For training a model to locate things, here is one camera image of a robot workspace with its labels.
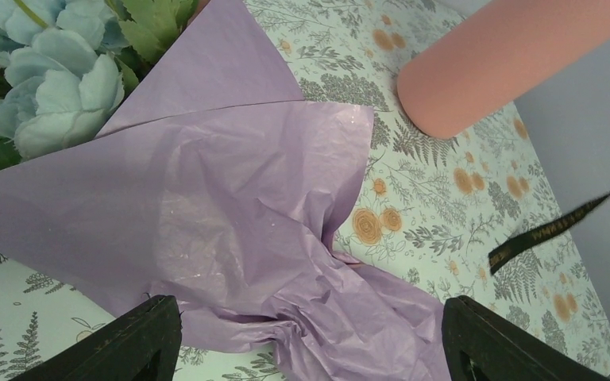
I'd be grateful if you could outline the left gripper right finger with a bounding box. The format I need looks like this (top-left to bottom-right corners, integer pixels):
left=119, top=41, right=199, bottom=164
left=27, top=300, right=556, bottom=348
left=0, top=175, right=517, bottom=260
left=442, top=295, right=607, bottom=381

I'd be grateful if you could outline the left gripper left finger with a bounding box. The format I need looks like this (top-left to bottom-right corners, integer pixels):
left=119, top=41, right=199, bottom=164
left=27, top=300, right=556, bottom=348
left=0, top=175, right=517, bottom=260
left=14, top=295, right=182, bottom=381

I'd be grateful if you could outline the purple flower bouquet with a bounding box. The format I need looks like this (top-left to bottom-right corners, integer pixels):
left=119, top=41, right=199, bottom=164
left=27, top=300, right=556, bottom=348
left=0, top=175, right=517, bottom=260
left=0, top=1, right=450, bottom=380

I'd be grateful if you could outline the floral patterned table mat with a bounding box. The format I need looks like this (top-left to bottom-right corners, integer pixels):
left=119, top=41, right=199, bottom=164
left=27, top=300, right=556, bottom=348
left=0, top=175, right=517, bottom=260
left=0, top=1, right=610, bottom=380

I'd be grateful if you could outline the black gold-lettered ribbon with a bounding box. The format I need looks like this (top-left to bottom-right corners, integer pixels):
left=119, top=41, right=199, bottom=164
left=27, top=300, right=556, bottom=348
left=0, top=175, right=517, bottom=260
left=488, top=191, right=610, bottom=275

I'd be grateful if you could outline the pink cylindrical vase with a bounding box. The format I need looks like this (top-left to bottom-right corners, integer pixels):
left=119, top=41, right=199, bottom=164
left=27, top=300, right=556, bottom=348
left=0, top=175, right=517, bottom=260
left=396, top=1, right=610, bottom=139

